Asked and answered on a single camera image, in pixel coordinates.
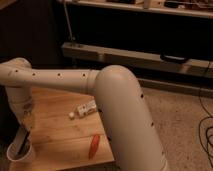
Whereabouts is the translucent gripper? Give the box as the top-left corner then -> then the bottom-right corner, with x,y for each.
11,103 -> 35,157

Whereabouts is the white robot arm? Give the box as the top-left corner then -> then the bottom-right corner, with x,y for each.
0,58 -> 171,171

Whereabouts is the white ceramic cup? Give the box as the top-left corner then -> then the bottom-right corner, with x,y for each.
6,141 -> 36,163

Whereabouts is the white plastic bottle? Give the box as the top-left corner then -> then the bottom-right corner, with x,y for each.
69,100 -> 97,120

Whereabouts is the orange carrot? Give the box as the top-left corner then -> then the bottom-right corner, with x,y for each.
88,134 -> 100,159

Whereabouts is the metal rod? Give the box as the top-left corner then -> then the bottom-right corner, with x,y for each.
63,0 -> 76,45

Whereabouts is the wooden shelf unit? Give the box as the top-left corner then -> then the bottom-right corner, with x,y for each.
56,0 -> 213,98

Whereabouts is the black handle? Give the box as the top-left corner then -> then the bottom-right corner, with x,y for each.
160,54 -> 189,64

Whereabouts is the black cable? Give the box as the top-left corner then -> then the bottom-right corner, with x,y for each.
198,61 -> 213,160

